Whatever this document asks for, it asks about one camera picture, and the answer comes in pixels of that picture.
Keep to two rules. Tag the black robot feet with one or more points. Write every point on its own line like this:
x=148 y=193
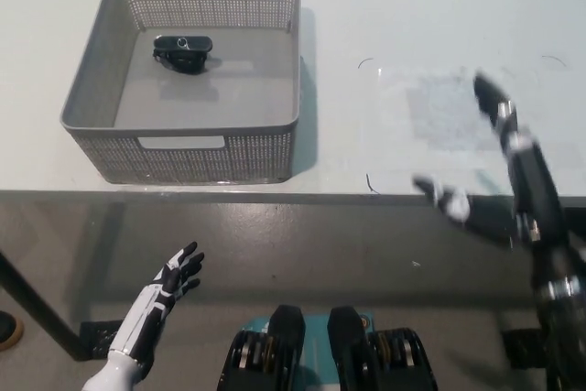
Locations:
x=318 y=350

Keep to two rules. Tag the grey perforated plastic basket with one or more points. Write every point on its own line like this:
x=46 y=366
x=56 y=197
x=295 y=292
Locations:
x=201 y=102

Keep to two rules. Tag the black table foot plate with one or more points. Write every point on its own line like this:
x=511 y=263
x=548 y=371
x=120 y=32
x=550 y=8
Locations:
x=100 y=340
x=522 y=347

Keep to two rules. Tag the black metal table leg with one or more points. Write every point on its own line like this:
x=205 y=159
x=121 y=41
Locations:
x=41 y=311

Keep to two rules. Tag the black ribbed robot body block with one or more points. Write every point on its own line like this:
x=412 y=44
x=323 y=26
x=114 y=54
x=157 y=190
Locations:
x=366 y=354
x=274 y=350

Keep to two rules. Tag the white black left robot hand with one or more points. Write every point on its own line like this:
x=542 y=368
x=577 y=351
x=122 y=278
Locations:
x=146 y=313

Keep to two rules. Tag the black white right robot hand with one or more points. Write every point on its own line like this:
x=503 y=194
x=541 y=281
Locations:
x=535 y=189

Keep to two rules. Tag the black webcam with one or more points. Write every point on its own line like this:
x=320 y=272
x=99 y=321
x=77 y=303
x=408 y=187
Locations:
x=183 y=54

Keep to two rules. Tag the dark shoe with tan sole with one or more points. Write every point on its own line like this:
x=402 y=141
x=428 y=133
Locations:
x=9 y=331

